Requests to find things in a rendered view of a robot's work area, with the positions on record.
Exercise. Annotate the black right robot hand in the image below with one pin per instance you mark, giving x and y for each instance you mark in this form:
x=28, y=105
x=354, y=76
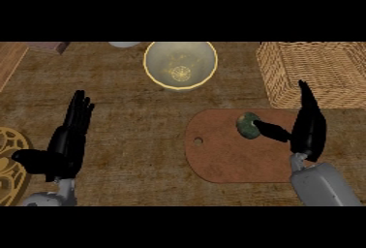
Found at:
x=308, y=129

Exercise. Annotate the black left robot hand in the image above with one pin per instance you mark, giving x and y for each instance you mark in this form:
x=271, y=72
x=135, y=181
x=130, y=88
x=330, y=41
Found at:
x=66, y=145

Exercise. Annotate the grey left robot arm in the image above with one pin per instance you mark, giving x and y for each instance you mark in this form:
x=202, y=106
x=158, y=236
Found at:
x=51, y=193

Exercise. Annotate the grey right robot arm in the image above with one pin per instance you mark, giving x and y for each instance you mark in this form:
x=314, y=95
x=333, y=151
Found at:
x=318, y=184

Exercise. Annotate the dark green squash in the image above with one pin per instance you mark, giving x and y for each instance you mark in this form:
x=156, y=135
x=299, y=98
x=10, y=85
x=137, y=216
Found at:
x=248, y=125

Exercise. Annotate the brown wooden cutting board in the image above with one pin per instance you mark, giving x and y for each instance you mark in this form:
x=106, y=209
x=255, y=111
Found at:
x=237, y=151

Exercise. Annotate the woven wicker basket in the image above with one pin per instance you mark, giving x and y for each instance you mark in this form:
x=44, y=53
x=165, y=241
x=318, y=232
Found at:
x=314, y=71

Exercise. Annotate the pale wooden board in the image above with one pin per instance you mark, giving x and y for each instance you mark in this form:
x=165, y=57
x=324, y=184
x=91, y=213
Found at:
x=9, y=61

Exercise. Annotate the gold patterned plate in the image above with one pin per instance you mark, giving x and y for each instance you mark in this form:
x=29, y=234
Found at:
x=10, y=168

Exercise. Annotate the pinkish brown block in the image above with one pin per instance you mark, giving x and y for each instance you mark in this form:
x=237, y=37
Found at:
x=47, y=46

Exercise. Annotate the cream bowl with gold rim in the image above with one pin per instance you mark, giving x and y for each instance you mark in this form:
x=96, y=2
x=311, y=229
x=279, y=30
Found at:
x=180, y=64

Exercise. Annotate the pale grey round object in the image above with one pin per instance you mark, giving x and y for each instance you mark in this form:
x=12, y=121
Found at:
x=124, y=44

